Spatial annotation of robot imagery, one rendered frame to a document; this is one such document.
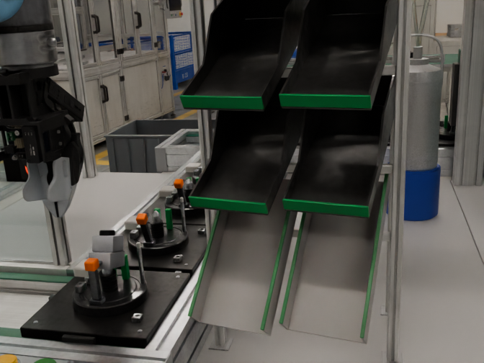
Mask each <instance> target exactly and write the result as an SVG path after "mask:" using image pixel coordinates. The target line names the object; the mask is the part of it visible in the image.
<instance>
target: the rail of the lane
mask: <svg viewBox="0 0 484 363"><path fill-rule="evenodd" d="M0 354H13V355H19V356H26V357H39V358H51V359H61V360H68V361H74V363H173V359H172V353H171V352H170V351H156V350H148V349H134V348H125V347H117V346H102V345H97V343H96V338H95V337H91V336H75V335H67V334H64V335H63V336H62V341H48V340H40V339H25V338H17V337H9V336H0Z"/></svg>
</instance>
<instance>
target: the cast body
mask: <svg viewBox="0 0 484 363"><path fill-rule="evenodd" d="M123 241H124V236H123V235H115V230H100V231H99V235H97V236H92V251H93V252H90V253H89V258H95V259H98V260H99V261H102V265H101V266H100V267H99V268H98V269H114V268H117V267H121V266H124V265H125V251H124V250H123Z"/></svg>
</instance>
